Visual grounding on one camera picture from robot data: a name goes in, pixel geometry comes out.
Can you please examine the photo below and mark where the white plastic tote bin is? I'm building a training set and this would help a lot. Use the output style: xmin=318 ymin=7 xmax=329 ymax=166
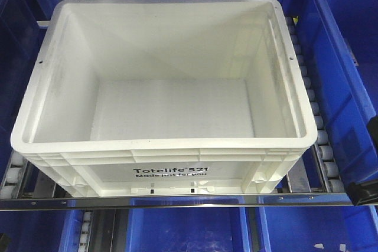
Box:
xmin=10 ymin=0 xmax=317 ymax=197

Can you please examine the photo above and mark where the shelf roller track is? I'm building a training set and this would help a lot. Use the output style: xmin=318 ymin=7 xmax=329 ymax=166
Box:
xmin=1 ymin=150 xmax=32 ymax=200
xmin=285 ymin=17 xmax=345 ymax=193

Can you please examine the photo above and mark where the shelf blue bin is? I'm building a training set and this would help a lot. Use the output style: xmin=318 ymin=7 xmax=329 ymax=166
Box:
xmin=296 ymin=0 xmax=377 ymax=184
xmin=0 ymin=0 xmax=70 ymax=158

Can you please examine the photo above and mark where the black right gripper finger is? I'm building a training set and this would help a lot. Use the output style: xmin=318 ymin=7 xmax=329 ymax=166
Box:
xmin=346 ymin=117 xmax=377 ymax=206

